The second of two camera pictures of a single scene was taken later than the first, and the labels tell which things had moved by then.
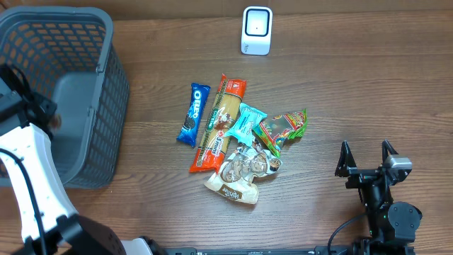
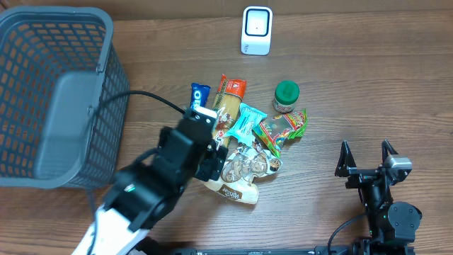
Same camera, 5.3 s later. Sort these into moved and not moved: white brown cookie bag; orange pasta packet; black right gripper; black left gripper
Moved: black left gripper
Not moved: black right gripper; white brown cookie bag; orange pasta packet
